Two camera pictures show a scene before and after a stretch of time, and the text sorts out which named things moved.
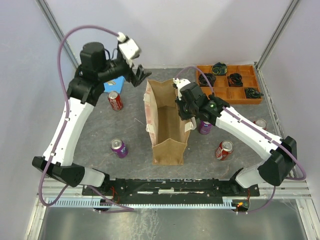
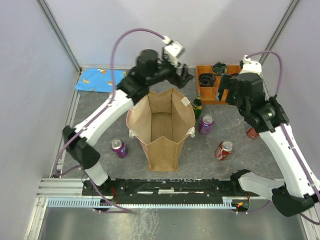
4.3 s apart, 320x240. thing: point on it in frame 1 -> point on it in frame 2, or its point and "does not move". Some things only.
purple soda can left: (119, 148) does not move
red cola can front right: (225, 147) does not move
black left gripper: (140, 75) -> (179, 81)
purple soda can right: (205, 127) does not move
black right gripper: (179, 104) -> (227, 82)
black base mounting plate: (172, 187) does not move
